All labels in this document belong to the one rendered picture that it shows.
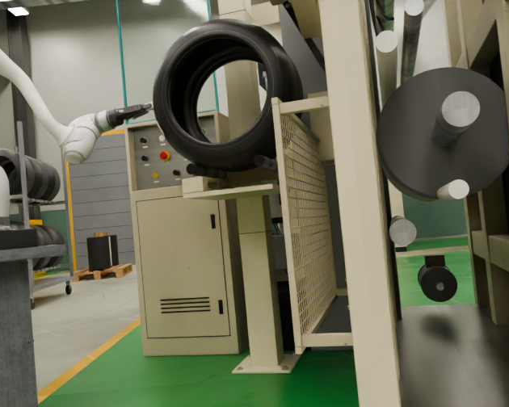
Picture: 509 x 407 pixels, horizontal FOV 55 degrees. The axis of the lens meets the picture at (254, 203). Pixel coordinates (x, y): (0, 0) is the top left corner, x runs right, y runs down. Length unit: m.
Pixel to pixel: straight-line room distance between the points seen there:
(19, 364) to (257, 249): 1.05
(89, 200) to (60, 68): 3.16
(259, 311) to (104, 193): 9.64
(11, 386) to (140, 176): 1.29
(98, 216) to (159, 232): 9.08
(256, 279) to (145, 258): 0.73
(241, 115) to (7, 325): 1.29
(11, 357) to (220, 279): 1.06
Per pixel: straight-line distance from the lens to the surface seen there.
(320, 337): 1.38
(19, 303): 2.02
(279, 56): 1.94
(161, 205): 2.70
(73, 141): 2.17
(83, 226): 11.87
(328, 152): 2.14
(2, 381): 2.06
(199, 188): 1.96
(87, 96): 12.25
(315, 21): 2.18
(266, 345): 2.33
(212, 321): 2.64
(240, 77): 2.37
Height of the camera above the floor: 0.66
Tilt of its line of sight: 2 degrees up
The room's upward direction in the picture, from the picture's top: 5 degrees counter-clockwise
